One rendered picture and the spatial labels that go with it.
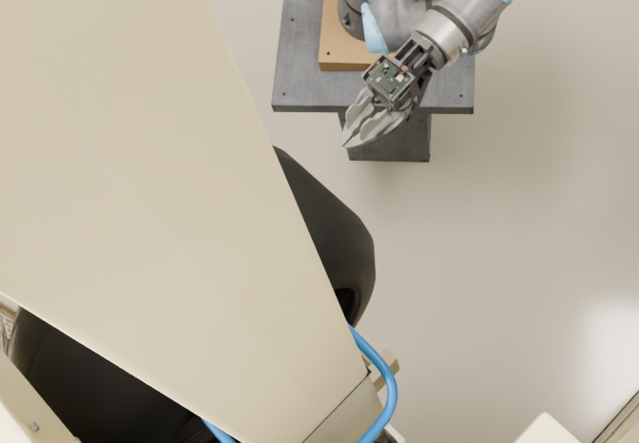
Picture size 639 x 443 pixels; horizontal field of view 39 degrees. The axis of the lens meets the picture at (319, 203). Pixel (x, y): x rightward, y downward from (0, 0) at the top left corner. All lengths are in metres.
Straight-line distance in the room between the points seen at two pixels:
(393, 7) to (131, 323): 1.22
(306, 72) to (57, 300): 1.94
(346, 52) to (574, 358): 1.07
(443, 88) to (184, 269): 1.83
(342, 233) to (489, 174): 1.52
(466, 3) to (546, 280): 1.34
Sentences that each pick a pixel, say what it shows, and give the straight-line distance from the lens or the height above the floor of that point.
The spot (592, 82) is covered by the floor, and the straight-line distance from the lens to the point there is 2.96.
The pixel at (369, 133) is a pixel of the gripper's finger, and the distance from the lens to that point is 1.48.
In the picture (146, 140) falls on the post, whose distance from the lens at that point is 0.35.
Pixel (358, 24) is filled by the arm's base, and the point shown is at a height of 0.70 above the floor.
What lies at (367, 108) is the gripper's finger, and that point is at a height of 1.24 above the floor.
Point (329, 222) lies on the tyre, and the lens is 1.29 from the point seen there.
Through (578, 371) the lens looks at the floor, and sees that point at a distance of 2.63.
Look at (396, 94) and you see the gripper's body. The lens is 1.43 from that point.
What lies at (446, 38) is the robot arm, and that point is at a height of 1.31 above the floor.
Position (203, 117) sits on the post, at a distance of 0.36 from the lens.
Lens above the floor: 2.55
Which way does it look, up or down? 66 degrees down
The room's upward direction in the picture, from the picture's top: 20 degrees counter-clockwise
